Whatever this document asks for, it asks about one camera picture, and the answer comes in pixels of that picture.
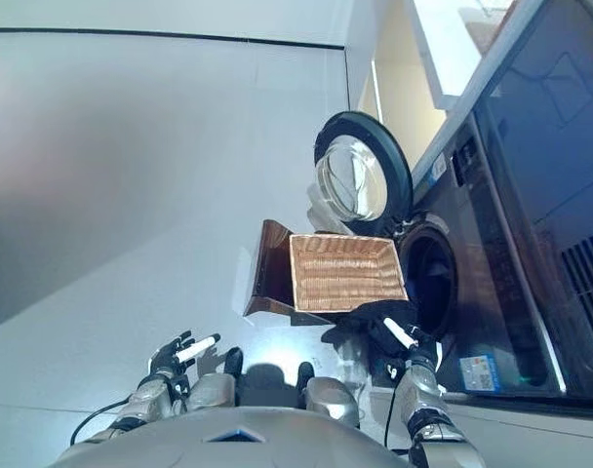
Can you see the silver robot leg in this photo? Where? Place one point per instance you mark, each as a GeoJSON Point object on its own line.
{"type": "Point", "coordinates": [330, 395]}
{"type": "Point", "coordinates": [216, 385]}

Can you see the left silver robot leg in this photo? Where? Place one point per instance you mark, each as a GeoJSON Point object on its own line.
{"type": "Point", "coordinates": [216, 385]}

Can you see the grey front-load washing machine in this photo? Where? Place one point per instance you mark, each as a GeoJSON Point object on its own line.
{"type": "Point", "coordinates": [521, 244]}

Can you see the round glass washing machine door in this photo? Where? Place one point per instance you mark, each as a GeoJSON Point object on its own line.
{"type": "Point", "coordinates": [360, 166]}

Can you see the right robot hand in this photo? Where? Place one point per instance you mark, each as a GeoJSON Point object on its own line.
{"type": "Point", "coordinates": [423, 348]}

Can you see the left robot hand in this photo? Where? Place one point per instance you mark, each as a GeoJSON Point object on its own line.
{"type": "Point", "coordinates": [167, 361]}

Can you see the blue white QR code sticker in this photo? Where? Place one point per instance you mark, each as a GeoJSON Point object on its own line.
{"type": "Point", "coordinates": [438, 169]}

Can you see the brown glossy side table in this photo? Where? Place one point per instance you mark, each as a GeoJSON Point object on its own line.
{"type": "Point", "coordinates": [272, 263]}

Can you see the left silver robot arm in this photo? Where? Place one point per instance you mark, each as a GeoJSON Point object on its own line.
{"type": "Point", "coordinates": [140, 400]}

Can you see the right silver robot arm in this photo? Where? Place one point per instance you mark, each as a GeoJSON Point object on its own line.
{"type": "Point", "coordinates": [433, 414]}

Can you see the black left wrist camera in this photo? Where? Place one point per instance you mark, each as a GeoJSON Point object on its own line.
{"type": "Point", "coordinates": [182, 385]}

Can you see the white blue energy label sticker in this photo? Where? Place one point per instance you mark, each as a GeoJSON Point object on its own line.
{"type": "Point", "coordinates": [479, 373]}

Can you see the black cloth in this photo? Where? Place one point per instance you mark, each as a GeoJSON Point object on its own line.
{"type": "Point", "coordinates": [369, 326]}

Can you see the right silver robot leg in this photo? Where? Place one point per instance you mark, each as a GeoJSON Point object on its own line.
{"type": "Point", "coordinates": [330, 395]}

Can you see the silver robot torso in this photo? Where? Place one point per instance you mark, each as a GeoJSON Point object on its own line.
{"type": "Point", "coordinates": [228, 439]}

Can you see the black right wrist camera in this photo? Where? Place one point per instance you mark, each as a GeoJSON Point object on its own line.
{"type": "Point", "coordinates": [393, 370]}

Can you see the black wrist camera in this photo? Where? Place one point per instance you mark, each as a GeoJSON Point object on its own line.
{"type": "Point", "coordinates": [182, 385]}
{"type": "Point", "coordinates": [393, 370]}

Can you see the wicker laundry basket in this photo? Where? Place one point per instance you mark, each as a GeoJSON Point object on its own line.
{"type": "Point", "coordinates": [345, 273]}

